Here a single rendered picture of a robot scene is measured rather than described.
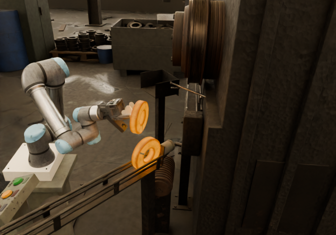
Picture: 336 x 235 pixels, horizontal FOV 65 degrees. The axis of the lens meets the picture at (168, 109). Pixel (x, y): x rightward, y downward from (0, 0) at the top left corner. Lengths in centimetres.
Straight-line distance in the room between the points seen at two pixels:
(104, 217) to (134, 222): 20
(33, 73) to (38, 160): 57
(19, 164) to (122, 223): 73
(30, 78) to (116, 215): 102
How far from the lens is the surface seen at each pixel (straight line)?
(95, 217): 191
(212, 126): 110
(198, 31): 123
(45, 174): 175
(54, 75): 147
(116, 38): 396
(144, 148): 114
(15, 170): 182
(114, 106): 122
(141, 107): 118
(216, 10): 131
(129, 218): 187
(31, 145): 170
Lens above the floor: 142
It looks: 27 degrees down
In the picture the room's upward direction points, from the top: 2 degrees clockwise
